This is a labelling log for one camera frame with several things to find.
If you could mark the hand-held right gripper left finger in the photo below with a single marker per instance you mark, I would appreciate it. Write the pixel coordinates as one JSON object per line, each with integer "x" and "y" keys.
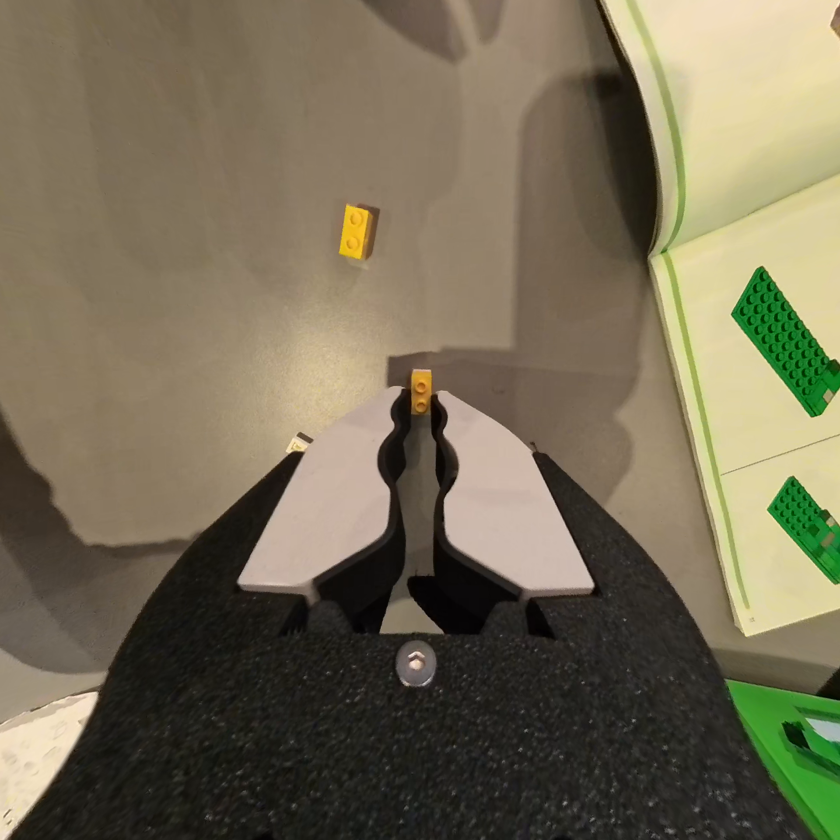
{"x": 328, "y": 499}

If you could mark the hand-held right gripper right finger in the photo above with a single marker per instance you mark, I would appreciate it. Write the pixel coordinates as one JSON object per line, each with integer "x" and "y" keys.
{"x": 508, "y": 505}

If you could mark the yellow two-stud toy brick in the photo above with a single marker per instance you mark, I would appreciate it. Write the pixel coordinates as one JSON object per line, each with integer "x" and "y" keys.
{"x": 354, "y": 231}
{"x": 421, "y": 392}

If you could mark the small white toy piece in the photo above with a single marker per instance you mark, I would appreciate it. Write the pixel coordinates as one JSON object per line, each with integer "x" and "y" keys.
{"x": 299, "y": 443}

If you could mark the green toy set box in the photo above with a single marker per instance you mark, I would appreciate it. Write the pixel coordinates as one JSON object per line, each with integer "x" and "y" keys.
{"x": 781, "y": 735}

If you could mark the open building instruction booklet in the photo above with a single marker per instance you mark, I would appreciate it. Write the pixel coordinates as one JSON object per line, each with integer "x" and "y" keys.
{"x": 741, "y": 197}

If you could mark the white textured sheet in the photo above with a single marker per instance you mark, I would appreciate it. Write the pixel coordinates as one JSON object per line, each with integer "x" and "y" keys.
{"x": 36, "y": 761}

